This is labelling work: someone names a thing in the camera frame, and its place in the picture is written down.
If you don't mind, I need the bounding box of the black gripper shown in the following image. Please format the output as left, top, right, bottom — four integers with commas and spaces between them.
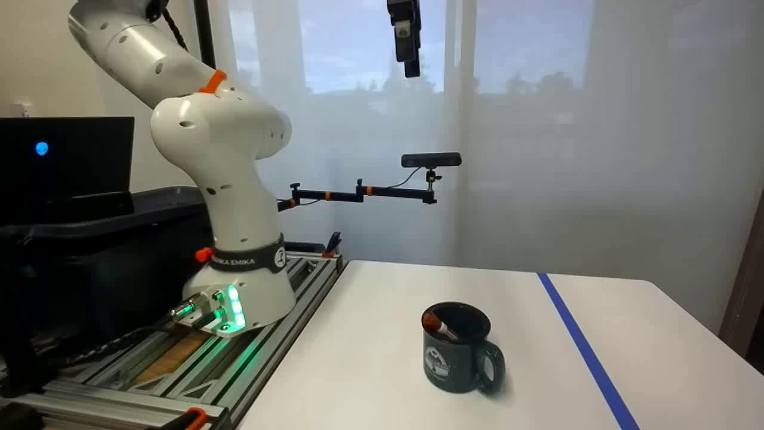
384, 0, 425, 80

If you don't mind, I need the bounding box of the white marker with orange cap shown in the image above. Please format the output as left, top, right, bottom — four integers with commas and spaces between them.
421, 309, 463, 345

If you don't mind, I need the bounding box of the white sheer curtain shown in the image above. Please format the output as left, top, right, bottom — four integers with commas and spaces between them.
225, 0, 764, 333

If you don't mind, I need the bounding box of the dark green enamel mug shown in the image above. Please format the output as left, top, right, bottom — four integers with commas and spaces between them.
417, 299, 506, 397

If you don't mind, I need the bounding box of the blue tape line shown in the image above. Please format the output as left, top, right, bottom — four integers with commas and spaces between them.
536, 271, 642, 430

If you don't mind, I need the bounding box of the black storage case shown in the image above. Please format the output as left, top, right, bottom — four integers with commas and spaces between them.
0, 186, 215, 397

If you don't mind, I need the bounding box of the black monitor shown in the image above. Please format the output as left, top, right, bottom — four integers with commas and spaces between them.
0, 115, 136, 228

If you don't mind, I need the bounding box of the black stereo camera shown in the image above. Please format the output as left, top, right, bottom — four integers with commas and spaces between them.
400, 151, 463, 170

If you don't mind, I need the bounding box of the aluminium rail base frame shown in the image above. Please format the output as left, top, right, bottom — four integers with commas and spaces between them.
14, 246, 348, 430

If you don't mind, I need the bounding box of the orange black clamp handle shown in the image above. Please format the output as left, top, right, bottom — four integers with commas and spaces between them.
162, 403, 215, 430

